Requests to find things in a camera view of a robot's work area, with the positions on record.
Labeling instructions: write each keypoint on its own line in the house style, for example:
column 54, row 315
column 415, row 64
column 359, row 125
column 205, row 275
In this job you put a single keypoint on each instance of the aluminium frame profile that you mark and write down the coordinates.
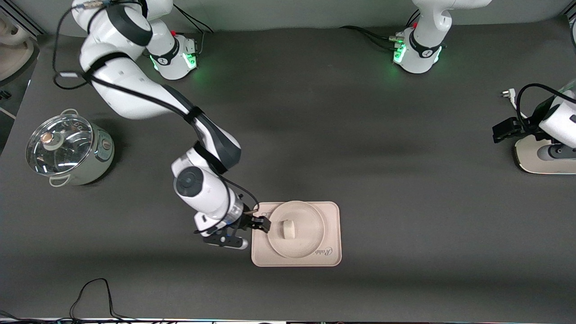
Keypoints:
column 20, row 15

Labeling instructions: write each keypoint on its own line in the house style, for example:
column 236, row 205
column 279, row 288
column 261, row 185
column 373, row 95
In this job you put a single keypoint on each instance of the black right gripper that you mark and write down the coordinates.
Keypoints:
column 247, row 220

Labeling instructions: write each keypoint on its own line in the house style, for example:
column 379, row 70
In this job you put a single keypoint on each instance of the beige rounded object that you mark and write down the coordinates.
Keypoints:
column 15, row 54

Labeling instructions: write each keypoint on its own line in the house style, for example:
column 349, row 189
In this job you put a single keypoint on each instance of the glass pot lid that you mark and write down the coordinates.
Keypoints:
column 67, row 153

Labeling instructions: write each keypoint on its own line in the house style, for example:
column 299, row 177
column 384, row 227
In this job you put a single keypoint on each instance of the round beige plate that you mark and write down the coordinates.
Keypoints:
column 308, row 216

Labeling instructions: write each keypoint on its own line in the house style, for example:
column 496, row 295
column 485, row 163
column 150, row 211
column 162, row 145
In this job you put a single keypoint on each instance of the white appliance with grey knob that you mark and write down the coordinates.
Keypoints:
column 531, row 157

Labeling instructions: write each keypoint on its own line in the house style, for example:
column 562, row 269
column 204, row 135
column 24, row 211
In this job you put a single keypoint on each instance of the pale green electric pot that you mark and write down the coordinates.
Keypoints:
column 102, row 157

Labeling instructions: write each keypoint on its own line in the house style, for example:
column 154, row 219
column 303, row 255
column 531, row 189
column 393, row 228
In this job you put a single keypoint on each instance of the white steamed bun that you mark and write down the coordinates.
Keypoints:
column 288, row 228

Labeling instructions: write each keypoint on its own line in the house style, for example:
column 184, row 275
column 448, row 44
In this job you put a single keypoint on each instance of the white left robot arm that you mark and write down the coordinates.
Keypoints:
column 420, row 51

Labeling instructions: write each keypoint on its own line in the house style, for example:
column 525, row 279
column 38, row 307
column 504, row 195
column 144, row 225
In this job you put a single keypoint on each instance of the beige rabbit print tray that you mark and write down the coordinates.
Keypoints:
column 333, row 216

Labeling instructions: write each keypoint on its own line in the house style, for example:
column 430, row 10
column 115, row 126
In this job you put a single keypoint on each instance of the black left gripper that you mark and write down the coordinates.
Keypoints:
column 527, row 126

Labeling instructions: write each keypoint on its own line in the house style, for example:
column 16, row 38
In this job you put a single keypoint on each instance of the white power plug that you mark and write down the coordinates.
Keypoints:
column 507, row 93

